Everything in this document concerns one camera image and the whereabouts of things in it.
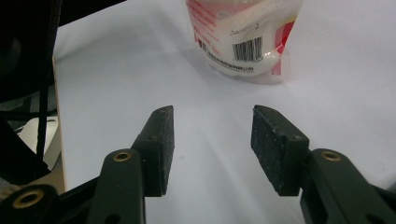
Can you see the white plastic bag red print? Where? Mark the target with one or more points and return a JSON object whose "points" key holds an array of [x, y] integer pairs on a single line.
{"points": [[249, 62]]}

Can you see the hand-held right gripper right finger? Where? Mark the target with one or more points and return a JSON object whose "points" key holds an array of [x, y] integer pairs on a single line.
{"points": [[280, 155]]}

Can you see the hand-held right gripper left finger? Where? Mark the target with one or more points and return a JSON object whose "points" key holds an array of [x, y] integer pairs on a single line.
{"points": [[155, 155]]}

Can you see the white stand base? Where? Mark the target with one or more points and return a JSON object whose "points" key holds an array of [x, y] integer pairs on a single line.
{"points": [[53, 137]]}

